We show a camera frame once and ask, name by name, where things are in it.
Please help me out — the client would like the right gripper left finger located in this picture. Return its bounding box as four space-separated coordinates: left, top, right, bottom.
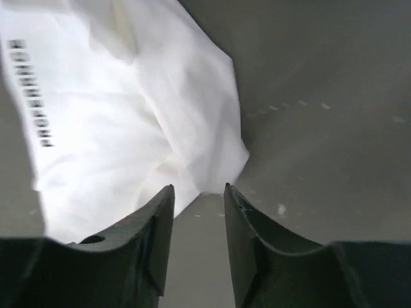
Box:
1 185 175 308

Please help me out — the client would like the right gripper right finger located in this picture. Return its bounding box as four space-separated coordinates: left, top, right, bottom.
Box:
224 184 410 307

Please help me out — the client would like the white underwear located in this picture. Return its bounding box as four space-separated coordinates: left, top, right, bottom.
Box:
1 1 249 243

